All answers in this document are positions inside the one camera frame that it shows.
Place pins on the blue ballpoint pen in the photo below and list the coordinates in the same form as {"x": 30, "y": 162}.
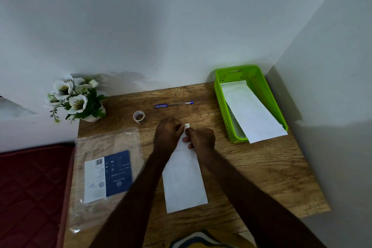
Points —
{"x": 173, "y": 104}

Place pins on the dark red quilted mattress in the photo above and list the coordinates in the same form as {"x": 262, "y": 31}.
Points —
{"x": 32, "y": 195}

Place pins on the long white paper envelope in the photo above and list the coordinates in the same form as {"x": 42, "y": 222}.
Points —
{"x": 254, "y": 114}

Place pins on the person's left forearm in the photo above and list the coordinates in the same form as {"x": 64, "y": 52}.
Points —
{"x": 136, "y": 198}

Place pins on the person's right hand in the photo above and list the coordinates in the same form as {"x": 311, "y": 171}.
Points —
{"x": 203, "y": 140}

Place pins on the clear plastic packet blue label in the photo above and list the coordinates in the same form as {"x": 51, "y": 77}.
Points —
{"x": 106, "y": 175}

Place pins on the green plastic basket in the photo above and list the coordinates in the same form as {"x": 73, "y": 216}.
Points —
{"x": 225, "y": 105}

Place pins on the person's left fingers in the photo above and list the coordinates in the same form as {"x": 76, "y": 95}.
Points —
{"x": 179, "y": 128}

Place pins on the person's left hand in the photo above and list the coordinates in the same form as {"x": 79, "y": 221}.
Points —
{"x": 167, "y": 136}

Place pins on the clear adhesive tape roll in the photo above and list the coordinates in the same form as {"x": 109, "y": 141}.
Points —
{"x": 139, "y": 116}

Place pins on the white flower pot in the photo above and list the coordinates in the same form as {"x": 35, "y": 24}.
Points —
{"x": 94, "y": 117}

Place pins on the artificial white flower plant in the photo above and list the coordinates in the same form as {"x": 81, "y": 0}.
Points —
{"x": 74, "y": 96}

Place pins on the yellow striped garment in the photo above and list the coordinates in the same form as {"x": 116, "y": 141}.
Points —
{"x": 209, "y": 240}

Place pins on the person's right forearm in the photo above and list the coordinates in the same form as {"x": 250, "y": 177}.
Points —
{"x": 250, "y": 195}

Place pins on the person's right fingers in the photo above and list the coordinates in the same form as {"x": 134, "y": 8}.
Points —
{"x": 188, "y": 138}

